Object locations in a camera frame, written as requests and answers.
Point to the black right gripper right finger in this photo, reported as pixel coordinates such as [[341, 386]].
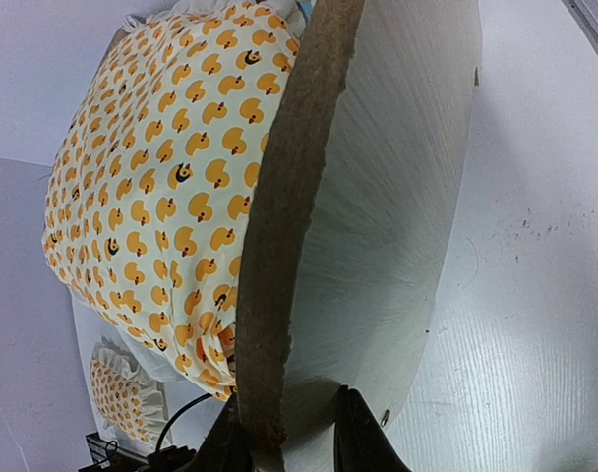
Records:
[[360, 444]]

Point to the duck print mattress cushion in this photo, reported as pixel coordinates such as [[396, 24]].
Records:
[[149, 198]]

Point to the wooden striped pet bed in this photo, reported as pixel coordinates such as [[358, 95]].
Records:
[[351, 218]]

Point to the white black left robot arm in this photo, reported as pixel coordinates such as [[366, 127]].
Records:
[[110, 456]]

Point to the duck print small pillow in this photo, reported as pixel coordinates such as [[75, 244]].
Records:
[[129, 403]]

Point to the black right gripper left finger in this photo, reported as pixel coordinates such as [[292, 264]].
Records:
[[226, 447]]

